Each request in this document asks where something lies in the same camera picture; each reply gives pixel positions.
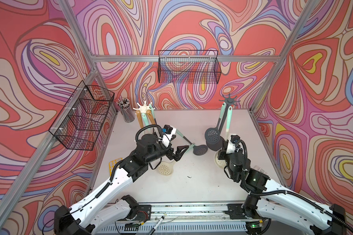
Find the dark grey utensil rack stand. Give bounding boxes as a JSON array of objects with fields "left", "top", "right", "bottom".
[{"left": 206, "top": 94, "right": 237, "bottom": 151}]

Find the grey slotted spoon mint handle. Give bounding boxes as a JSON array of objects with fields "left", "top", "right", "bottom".
[{"left": 205, "top": 102, "right": 226, "bottom": 145}]

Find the cream skimmer wooden handle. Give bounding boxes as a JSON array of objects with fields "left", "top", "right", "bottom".
[{"left": 146, "top": 110, "right": 155, "bottom": 124}]

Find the grey skimmer mint handle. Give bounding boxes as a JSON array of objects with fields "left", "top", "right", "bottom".
[{"left": 149, "top": 102, "right": 157, "bottom": 124}]

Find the cream slotted spoon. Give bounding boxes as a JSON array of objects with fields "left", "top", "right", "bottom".
[{"left": 135, "top": 110, "right": 144, "bottom": 128}]

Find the cream skimmer mint handle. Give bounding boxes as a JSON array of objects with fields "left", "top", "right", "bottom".
[
  {"left": 214, "top": 106, "right": 232, "bottom": 169},
  {"left": 141, "top": 113, "right": 150, "bottom": 127}
]

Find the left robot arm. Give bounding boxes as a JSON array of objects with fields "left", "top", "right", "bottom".
[{"left": 53, "top": 124, "right": 193, "bottom": 235}]

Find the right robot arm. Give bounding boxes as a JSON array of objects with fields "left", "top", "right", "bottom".
[{"left": 218, "top": 135, "right": 353, "bottom": 235}]

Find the cream skimmer on table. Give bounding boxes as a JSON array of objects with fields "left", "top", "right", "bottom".
[{"left": 157, "top": 161, "right": 175, "bottom": 176}]

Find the cream utensil rack stand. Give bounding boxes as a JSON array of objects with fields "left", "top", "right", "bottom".
[{"left": 133, "top": 101, "right": 151, "bottom": 124}]

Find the yellow calculator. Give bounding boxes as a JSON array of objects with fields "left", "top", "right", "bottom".
[{"left": 108, "top": 158, "right": 123, "bottom": 175}]

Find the pen holder cup with pens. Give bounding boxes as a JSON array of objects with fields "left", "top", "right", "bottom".
[{"left": 117, "top": 98, "right": 134, "bottom": 123}]

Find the black marker pen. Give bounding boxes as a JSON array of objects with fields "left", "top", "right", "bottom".
[{"left": 148, "top": 216, "right": 165, "bottom": 235}]

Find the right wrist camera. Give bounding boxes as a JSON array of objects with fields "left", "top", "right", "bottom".
[{"left": 226, "top": 135, "right": 241, "bottom": 154}]

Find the mint handle utensil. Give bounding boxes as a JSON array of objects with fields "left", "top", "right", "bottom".
[{"left": 176, "top": 130, "right": 208, "bottom": 156}]

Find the black wire basket back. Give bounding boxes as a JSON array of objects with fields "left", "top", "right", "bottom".
[{"left": 157, "top": 49, "right": 222, "bottom": 84}]

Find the black wire basket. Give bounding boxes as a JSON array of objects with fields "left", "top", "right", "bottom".
[
  {"left": 49, "top": 81, "right": 115, "bottom": 151},
  {"left": 157, "top": 49, "right": 222, "bottom": 84}
]

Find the black wire basket left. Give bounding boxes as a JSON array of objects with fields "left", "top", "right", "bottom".
[{"left": 49, "top": 81, "right": 115, "bottom": 151}]

